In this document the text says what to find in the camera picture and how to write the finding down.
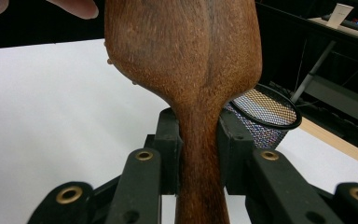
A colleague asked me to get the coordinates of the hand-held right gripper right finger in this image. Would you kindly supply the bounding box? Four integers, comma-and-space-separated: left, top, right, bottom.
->
217, 108, 255, 195

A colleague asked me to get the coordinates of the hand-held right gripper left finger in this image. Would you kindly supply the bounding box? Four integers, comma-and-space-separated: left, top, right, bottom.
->
144, 106, 185, 195

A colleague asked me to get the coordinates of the black mesh pen holder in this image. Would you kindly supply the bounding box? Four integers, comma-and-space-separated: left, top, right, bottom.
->
223, 83, 303, 150

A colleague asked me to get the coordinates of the brown wooden hairbrush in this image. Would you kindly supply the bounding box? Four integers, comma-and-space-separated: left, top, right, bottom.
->
103, 0, 264, 224

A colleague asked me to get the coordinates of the light wooden table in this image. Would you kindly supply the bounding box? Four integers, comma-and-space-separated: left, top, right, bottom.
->
297, 117, 358, 172

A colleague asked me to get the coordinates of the white-legged desk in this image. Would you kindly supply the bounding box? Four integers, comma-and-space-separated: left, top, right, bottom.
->
290, 12, 358, 129

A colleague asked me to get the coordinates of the white paper card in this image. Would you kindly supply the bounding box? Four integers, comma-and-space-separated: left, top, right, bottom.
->
326, 3, 354, 30

